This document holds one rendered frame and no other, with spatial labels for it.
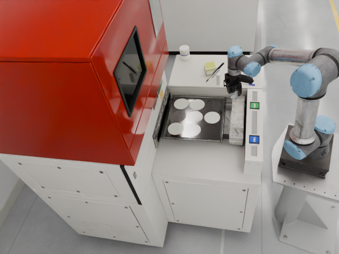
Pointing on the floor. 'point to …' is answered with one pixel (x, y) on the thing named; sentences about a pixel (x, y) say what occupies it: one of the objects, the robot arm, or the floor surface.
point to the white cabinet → (208, 202)
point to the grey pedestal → (305, 221)
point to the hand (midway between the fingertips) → (237, 97)
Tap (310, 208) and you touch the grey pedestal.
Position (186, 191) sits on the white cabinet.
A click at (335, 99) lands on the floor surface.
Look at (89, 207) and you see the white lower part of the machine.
